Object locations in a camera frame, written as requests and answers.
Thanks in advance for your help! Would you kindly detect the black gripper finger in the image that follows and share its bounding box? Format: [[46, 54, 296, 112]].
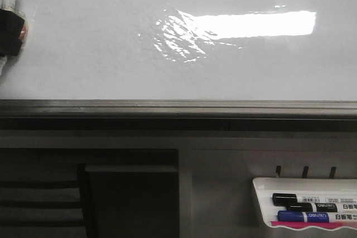
[[1, 9, 25, 40], [1, 37, 23, 56]]

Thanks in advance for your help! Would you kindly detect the blue capped whiteboard marker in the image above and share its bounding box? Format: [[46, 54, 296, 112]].
[[277, 211, 356, 223]]

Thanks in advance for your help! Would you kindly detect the dark slatted chair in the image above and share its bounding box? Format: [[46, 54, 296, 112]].
[[1, 163, 99, 237]]

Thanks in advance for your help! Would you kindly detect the dark cabinet box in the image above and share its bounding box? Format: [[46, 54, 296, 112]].
[[87, 170, 180, 237]]

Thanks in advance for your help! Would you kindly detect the black hook left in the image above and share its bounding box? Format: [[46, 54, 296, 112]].
[[275, 166, 282, 178]]

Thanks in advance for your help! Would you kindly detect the black hook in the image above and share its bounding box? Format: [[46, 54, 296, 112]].
[[302, 166, 309, 178], [329, 166, 337, 179], [275, 166, 282, 178]]

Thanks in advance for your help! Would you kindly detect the black capped marker upper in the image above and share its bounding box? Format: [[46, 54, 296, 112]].
[[272, 193, 356, 206]]

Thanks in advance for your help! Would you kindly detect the black capped marker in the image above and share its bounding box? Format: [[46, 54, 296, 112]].
[[286, 203, 356, 212], [272, 193, 356, 206]]

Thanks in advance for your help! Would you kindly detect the black hook middle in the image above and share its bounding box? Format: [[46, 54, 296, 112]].
[[302, 166, 309, 178]]

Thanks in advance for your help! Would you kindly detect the black capped marker middle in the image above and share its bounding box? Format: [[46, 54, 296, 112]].
[[286, 203, 356, 212]]

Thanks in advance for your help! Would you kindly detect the black hook right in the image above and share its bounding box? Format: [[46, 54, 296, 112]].
[[329, 166, 337, 179]]

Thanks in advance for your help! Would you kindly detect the white plastic marker tray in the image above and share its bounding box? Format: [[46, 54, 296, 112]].
[[253, 177, 356, 237]]

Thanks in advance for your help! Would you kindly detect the white whiteboard with metal frame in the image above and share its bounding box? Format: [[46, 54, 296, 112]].
[[1, 0, 356, 123]]

